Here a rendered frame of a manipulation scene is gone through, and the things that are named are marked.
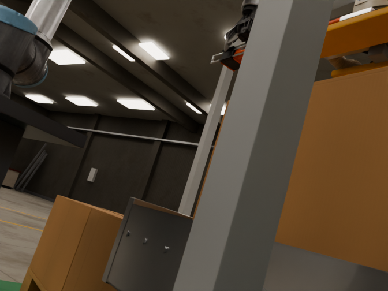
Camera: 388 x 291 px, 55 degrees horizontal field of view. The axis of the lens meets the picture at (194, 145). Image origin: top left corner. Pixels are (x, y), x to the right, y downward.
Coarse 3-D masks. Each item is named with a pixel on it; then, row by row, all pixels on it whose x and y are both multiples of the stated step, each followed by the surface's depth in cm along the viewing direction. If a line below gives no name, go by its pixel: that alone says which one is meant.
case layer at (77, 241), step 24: (72, 216) 171; (96, 216) 148; (120, 216) 157; (48, 240) 186; (72, 240) 159; (96, 240) 139; (48, 264) 172; (72, 264) 149; (96, 264) 131; (48, 288) 161; (72, 288) 140; (96, 288) 124
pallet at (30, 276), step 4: (28, 268) 195; (28, 272) 193; (32, 272) 188; (28, 276) 190; (32, 276) 185; (24, 280) 193; (28, 280) 188; (32, 280) 184; (36, 280) 177; (24, 284) 191; (28, 284) 185; (32, 284) 184; (36, 284) 175; (40, 284) 171; (20, 288) 194; (24, 288) 188; (28, 288) 183; (32, 288) 184; (36, 288) 185; (40, 288) 168; (44, 288) 165
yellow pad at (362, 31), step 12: (372, 12) 79; (384, 12) 77; (336, 24) 87; (348, 24) 84; (360, 24) 82; (372, 24) 81; (384, 24) 80; (336, 36) 89; (348, 36) 88; (360, 36) 86; (372, 36) 85; (384, 36) 84; (324, 48) 95; (336, 48) 94; (348, 48) 92; (360, 48) 91
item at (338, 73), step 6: (354, 66) 102; (360, 66) 101; (366, 66) 99; (372, 66) 98; (378, 66) 96; (384, 66) 95; (336, 72) 107; (342, 72) 105; (348, 72) 103; (354, 72) 102
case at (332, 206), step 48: (336, 96) 72; (384, 96) 64; (336, 144) 68; (384, 144) 60; (288, 192) 73; (336, 192) 64; (384, 192) 57; (288, 240) 69; (336, 240) 61; (384, 240) 54
